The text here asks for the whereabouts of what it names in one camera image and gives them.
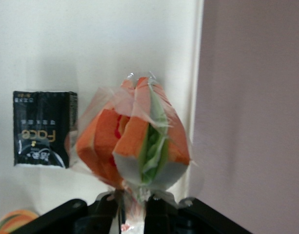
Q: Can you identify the black tissue pack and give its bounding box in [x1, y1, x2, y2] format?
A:
[13, 90, 79, 170]

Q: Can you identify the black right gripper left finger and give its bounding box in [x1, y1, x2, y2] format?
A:
[16, 191, 126, 234]

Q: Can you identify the white tray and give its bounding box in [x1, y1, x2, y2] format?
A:
[0, 0, 205, 234]

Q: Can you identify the orange crust sandwich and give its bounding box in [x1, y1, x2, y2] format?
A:
[72, 70, 205, 234]

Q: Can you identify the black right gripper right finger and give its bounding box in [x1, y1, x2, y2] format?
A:
[143, 194, 254, 234]

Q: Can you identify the orange gum bottle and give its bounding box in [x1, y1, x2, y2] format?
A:
[0, 209, 39, 234]

